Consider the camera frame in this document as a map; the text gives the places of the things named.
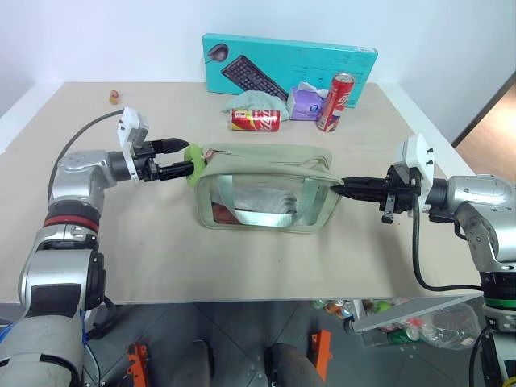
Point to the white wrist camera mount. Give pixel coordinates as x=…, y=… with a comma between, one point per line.
x=419, y=157
x=131, y=125

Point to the small round toy figure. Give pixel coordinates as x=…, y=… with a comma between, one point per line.
x=114, y=97

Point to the green pouch with clear window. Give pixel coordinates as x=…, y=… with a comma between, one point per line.
x=274, y=163

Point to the orange metal bracket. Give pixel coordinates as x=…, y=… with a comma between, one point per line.
x=321, y=354
x=137, y=363

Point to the pale green cloth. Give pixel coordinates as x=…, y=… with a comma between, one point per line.
x=254, y=100

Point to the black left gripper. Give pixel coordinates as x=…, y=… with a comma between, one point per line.
x=146, y=167

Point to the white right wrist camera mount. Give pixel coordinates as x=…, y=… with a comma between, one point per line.
x=419, y=157

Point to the short red soda can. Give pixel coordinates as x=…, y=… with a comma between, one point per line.
x=255, y=120

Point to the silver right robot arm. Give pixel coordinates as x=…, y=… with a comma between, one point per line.
x=483, y=217

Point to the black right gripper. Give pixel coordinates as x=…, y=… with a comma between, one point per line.
x=399, y=193

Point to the white folded cloth in pouch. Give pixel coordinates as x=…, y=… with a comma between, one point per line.
x=266, y=199

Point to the purple tissue pack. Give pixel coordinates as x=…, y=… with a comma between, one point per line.
x=306, y=105

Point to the red-brown item in pouch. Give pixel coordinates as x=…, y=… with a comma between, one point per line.
x=221, y=213

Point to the tall red soda can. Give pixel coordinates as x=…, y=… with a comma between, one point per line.
x=336, y=102

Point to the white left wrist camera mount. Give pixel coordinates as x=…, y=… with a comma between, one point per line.
x=131, y=125

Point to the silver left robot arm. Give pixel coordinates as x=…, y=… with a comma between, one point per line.
x=68, y=258

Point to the teal keyboard box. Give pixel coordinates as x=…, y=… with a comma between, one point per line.
x=290, y=60

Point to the dark rounded shape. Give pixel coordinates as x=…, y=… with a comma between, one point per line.
x=290, y=364

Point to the clear plastic bag of cans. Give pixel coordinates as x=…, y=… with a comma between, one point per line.
x=439, y=328

